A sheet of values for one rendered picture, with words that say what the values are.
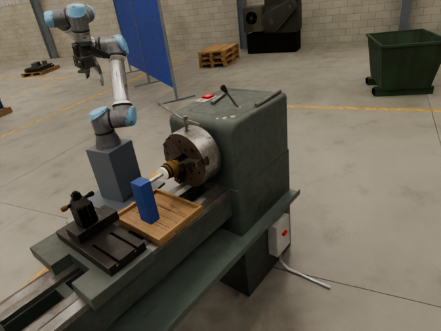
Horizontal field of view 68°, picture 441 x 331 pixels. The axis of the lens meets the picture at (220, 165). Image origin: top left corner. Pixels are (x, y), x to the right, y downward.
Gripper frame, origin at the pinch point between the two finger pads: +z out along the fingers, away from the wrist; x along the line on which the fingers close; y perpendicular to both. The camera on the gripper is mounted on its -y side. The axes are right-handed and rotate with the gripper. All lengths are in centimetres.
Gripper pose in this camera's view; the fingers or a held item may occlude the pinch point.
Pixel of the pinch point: (96, 82)
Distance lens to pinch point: 179.3
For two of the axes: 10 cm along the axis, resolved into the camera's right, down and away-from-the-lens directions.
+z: -0.1, 8.3, 5.6
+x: 7.4, 3.9, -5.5
